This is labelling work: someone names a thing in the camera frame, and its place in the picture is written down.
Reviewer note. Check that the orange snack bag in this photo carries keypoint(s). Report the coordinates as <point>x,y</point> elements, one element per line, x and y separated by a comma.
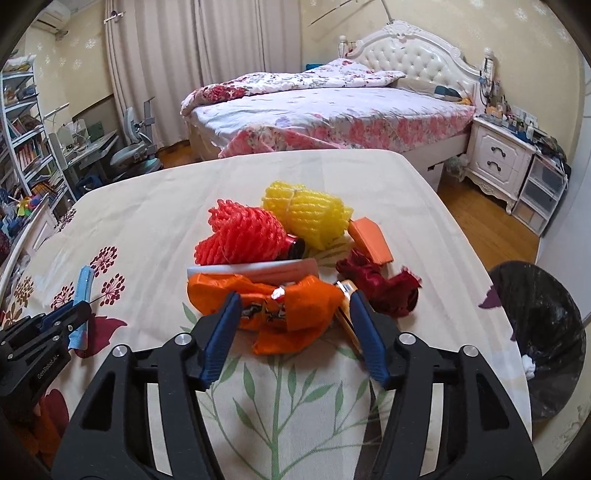
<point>304,304</point>

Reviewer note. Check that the grey study desk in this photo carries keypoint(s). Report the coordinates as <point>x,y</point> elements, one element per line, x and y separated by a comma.
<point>87,147</point>

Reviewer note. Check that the yellow foam net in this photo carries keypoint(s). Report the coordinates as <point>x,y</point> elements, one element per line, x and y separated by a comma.
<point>304,210</point>

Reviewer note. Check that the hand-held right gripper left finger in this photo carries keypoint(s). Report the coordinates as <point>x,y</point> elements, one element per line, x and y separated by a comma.
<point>227,323</point>

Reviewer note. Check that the white tufted bed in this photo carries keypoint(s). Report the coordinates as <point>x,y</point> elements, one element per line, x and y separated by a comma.
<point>360,115</point>

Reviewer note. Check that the black lined trash bin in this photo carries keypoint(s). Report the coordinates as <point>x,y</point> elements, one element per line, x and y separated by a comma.
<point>545,323</point>

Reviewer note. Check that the light blue foam strip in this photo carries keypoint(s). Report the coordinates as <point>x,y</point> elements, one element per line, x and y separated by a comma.
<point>85,281</point>

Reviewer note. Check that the white bookshelf with books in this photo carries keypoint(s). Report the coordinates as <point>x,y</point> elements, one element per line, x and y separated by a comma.
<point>27,138</point>

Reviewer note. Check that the dark red wrapper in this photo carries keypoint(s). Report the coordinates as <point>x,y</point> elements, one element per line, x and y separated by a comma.
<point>383,284</point>

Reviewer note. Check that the clear plastic drawer unit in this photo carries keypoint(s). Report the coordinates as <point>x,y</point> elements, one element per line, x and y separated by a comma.
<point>540,194</point>

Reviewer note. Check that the cream floral tablecloth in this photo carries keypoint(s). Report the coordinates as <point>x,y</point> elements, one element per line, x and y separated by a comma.
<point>161,207</point>

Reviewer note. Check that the small red black bottle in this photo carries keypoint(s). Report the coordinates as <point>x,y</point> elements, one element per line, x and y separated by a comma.
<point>295,247</point>

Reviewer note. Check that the white long paper box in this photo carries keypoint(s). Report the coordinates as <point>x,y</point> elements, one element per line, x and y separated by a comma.
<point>258,268</point>

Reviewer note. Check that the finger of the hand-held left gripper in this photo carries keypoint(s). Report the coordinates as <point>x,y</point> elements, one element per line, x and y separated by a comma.
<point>79,314</point>
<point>54,319</point>

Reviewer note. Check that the clutter of small bottles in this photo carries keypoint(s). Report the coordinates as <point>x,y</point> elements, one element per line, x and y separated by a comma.
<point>505,110</point>

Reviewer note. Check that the pink floral quilt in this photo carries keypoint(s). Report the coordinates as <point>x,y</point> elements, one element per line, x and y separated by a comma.
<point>295,81</point>

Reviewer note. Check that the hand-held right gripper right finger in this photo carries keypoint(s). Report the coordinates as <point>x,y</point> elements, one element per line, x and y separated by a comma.
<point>364,330</point>

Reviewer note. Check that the white crumpled tissue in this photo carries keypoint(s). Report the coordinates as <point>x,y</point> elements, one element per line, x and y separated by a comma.
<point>530,367</point>

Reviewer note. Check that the white nightstand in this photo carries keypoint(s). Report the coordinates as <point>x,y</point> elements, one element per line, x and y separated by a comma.
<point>496,157</point>

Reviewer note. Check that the white air conditioner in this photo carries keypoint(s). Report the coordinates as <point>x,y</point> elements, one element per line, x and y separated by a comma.
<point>53,14</point>

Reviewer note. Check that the grey study chair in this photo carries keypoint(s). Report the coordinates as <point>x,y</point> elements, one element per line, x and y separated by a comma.
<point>138,147</point>

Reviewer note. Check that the yellow stick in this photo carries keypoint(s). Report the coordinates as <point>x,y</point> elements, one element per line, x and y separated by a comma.
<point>345,295</point>

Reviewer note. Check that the beige curtain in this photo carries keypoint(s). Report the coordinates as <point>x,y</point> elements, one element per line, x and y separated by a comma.
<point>184,69</point>

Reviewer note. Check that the red foam net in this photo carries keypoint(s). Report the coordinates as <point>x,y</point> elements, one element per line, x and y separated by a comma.
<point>240,230</point>

